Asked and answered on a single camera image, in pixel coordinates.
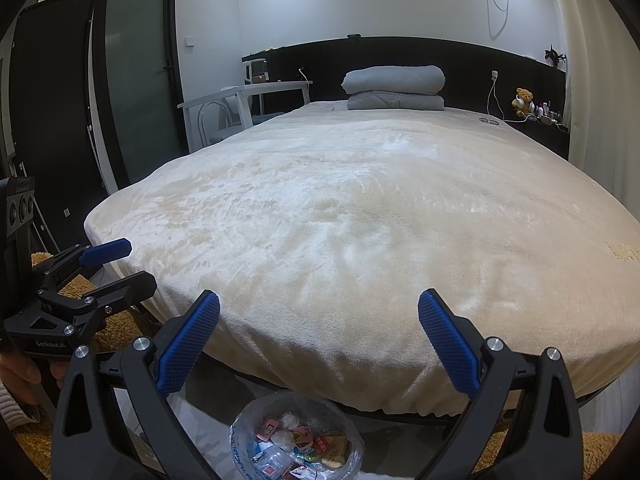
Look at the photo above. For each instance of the clear kettle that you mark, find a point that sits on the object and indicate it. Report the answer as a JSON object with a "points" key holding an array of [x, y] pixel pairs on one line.
{"points": [[257, 72]]}

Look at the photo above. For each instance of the brown teddy bear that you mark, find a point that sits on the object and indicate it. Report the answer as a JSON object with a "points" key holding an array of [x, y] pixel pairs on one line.
{"points": [[523, 102]]}

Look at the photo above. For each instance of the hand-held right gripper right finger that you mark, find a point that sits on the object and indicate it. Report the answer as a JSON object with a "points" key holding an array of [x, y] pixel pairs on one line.
{"points": [[450, 345]]}

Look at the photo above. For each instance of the brown paper scrap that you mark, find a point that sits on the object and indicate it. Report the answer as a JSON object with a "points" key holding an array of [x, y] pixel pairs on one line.
{"points": [[335, 450]]}

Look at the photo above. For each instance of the cream plush blanket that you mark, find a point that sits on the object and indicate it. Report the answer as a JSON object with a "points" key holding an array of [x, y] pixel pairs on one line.
{"points": [[350, 210]]}

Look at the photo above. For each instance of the clear plastic trash bag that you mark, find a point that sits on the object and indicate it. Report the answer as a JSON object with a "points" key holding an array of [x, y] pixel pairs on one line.
{"points": [[245, 430]]}

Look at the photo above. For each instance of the person's left hand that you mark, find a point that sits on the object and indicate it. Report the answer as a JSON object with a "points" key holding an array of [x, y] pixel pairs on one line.
{"points": [[20, 375]]}

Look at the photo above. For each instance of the pile of small snack wrappers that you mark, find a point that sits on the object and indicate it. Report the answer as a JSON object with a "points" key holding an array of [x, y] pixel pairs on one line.
{"points": [[295, 445]]}

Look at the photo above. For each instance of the white curtain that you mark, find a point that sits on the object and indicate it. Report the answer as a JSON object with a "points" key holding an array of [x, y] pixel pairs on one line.
{"points": [[600, 110]]}

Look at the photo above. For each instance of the group of small toiletry bottles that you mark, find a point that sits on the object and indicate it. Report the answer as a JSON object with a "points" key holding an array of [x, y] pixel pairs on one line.
{"points": [[547, 115]]}

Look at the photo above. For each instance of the frosted glass door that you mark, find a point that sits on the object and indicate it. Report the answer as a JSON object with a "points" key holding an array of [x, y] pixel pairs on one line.
{"points": [[140, 85]]}

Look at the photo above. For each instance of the black headboard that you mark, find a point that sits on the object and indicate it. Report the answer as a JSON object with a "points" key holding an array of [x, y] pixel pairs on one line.
{"points": [[400, 52]]}

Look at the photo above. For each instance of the dark potted plant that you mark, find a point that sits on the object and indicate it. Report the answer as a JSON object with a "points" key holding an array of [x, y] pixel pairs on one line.
{"points": [[554, 57]]}

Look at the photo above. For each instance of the person's left forearm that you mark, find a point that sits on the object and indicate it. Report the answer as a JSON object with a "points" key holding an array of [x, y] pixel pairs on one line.
{"points": [[10, 407]]}

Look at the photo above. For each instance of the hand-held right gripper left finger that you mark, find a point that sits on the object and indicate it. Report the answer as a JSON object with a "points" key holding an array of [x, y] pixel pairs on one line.
{"points": [[187, 345]]}

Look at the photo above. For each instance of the eyeglasses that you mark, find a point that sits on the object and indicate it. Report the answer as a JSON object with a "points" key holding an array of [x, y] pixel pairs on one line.
{"points": [[484, 121]]}

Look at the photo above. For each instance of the grey folded duvet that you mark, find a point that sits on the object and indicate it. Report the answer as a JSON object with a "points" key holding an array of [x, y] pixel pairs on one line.
{"points": [[395, 85]]}

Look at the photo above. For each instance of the white chair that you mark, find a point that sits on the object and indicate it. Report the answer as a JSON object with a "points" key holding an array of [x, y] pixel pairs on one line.
{"points": [[227, 97]]}

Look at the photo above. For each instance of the black wardrobe panel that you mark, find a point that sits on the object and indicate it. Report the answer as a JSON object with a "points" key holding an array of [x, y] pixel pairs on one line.
{"points": [[55, 110]]}

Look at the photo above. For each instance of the person's right leg brown fleece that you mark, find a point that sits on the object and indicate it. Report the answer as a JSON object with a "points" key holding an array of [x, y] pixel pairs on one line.
{"points": [[600, 455]]}

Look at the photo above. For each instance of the white desk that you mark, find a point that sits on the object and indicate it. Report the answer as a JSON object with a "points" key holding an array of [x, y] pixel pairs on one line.
{"points": [[280, 85]]}

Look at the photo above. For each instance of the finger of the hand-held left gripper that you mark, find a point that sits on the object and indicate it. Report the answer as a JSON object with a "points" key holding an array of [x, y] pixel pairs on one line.
{"points": [[105, 251], [125, 287]]}

